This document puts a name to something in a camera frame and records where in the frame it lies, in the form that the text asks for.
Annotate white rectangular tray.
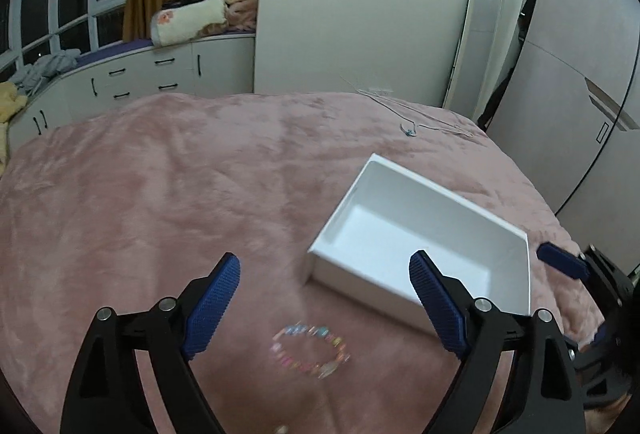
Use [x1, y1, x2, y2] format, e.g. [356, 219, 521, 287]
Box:
[307, 154, 532, 334]

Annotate pink fluffy bed blanket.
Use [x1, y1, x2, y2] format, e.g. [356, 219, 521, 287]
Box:
[1, 94, 576, 433]

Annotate grey sliding door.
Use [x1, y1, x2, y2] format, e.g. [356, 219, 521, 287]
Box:
[488, 0, 639, 271]

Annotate yellow blanket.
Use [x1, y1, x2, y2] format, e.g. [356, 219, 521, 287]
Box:
[0, 82, 28, 175]

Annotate white rolled plush pillow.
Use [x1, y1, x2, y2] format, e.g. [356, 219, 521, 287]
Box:
[150, 0, 228, 47]

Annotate grey clothes pile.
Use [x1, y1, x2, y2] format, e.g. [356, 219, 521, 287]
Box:
[9, 49, 81, 97]

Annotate colourful bead bracelet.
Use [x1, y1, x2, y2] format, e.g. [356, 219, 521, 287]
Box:
[269, 320, 353, 381]

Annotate white cable on bed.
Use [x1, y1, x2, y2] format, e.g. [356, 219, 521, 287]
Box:
[342, 75, 476, 141]

